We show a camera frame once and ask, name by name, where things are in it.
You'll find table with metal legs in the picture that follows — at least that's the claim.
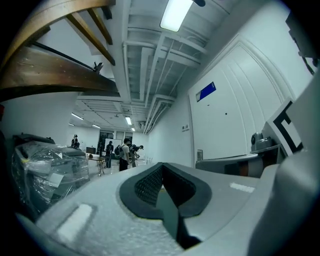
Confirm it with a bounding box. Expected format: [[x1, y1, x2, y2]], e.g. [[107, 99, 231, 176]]
[[86, 152, 106, 177]]

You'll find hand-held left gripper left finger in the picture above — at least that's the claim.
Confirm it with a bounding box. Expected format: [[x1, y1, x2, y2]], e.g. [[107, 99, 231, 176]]
[[34, 161, 186, 256]]

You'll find black waist bag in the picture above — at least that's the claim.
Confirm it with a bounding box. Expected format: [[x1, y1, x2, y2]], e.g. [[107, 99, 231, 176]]
[[285, 9, 320, 76]]

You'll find dark wooden chair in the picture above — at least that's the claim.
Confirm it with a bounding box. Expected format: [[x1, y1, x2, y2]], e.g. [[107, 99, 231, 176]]
[[0, 0, 121, 102]]

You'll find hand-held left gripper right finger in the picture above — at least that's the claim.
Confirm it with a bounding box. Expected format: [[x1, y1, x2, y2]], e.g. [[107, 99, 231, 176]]
[[162, 161, 263, 251]]

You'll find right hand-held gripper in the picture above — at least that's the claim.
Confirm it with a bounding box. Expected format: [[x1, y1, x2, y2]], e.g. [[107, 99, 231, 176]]
[[195, 72, 320, 178]]

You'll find plastic-wrapped black equipment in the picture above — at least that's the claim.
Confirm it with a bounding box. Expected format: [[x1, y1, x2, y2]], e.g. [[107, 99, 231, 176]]
[[11, 134, 91, 216]]

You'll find black metal rod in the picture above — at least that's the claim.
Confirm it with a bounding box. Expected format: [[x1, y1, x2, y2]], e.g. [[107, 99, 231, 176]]
[[31, 41, 104, 74]]

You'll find white door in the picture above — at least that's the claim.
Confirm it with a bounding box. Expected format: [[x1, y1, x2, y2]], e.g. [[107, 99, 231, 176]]
[[187, 34, 298, 171]]

